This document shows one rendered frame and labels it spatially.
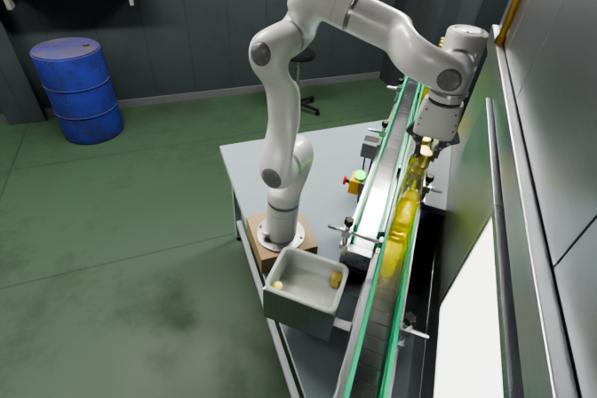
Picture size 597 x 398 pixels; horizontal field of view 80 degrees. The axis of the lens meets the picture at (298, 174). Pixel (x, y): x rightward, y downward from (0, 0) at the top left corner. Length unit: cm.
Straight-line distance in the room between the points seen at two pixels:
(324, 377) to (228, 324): 102
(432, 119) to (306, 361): 83
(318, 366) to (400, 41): 98
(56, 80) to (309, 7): 277
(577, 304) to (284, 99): 79
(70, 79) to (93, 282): 165
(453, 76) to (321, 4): 34
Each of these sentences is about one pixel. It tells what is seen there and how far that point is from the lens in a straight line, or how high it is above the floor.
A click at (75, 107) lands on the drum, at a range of 353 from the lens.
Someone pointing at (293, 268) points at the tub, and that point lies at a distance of 122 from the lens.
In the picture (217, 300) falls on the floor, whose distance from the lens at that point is 228.
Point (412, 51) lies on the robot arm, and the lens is 80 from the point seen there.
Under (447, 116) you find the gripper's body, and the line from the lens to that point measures 93.
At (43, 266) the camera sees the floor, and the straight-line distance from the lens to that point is 278.
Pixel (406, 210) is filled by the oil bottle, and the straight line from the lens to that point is 110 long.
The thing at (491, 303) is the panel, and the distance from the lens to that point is 65.
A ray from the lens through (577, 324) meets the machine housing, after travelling 50.
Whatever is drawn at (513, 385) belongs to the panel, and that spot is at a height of 149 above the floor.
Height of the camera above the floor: 193
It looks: 39 degrees down
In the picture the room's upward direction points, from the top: 4 degrees clockwise
